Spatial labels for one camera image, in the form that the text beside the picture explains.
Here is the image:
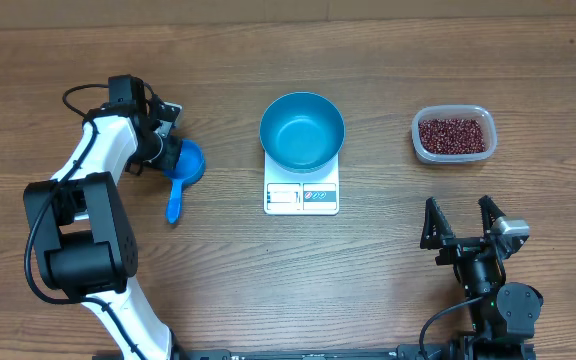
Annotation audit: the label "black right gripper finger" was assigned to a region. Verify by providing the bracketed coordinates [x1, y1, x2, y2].
[478, 195, 505, 233]
[420, 197, 455, 250]

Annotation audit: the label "blue plastic measuring scoop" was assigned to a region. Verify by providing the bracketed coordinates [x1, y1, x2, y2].
[164, 139, 206, 224]

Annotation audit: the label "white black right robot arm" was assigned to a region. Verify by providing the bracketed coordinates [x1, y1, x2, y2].
[418, 195, 544, 360]

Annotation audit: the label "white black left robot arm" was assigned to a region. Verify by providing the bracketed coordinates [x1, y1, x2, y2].
[23, 75, 187, 359]

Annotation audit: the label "white digital kitchen scale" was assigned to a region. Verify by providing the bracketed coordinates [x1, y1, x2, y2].
[263, 154, 340, 216]

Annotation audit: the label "teal metal bowl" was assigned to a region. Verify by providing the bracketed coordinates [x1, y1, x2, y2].
[259, 92, 346, 173]

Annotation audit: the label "red beans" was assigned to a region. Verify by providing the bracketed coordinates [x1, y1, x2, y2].
[418, 118, 486, 155]

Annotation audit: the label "clear plastic container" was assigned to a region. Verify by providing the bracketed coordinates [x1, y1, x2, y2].
[411, 105, 498, 164]

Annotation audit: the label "black mounting rail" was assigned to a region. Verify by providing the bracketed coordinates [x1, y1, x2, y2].
[92, 343, 537, 360]

